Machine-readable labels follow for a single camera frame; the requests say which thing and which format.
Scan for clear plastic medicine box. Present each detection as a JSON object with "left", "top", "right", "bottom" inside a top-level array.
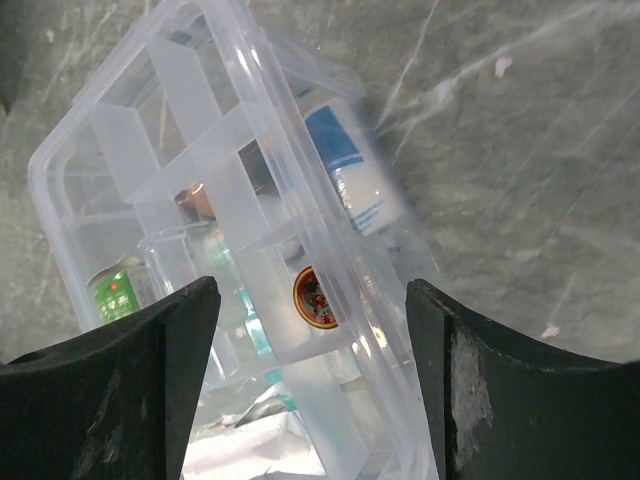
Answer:
[{"left": 72, "top": 0, "right": 441, "bottom": 480}]

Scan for green small sachet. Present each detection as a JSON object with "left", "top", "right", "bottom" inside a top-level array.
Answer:
[{"left": 87, "top": 256, "right": 155, "bottom": 324}]

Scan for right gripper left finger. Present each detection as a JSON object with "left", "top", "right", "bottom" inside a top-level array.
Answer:
[{"left": 1, "top": 276, "right": 221, "bottom": 479}]

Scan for white teal bandage wrappers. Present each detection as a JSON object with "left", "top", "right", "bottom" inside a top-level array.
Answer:
[{"left": 182, "top": 287, "right": 325, "bottom": 479}]

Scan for clear compartment tray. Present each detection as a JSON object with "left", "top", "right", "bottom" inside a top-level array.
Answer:
[{"left": 27, "top": 0, "right": 441, "bottom": 480}]

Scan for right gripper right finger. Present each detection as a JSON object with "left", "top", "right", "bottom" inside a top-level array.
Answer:
[{"left": 406, "top": 279, "right": 639, "bottom": 479}]

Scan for brown bottle orange cap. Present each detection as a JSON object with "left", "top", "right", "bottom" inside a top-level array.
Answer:
[{"left": 174, "top": 182, "right": 216, "bottom": 222}]

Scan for small orange round tin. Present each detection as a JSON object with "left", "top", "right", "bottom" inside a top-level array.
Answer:
[{"left": 292, "top": 266, "right": 338, "bottom": 330}]

